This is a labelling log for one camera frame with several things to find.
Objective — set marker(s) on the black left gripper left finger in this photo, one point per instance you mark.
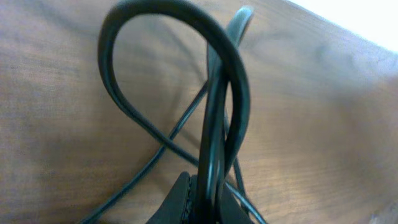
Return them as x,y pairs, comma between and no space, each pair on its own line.
172,209

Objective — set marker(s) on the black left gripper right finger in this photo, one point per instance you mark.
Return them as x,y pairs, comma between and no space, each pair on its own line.
230,210

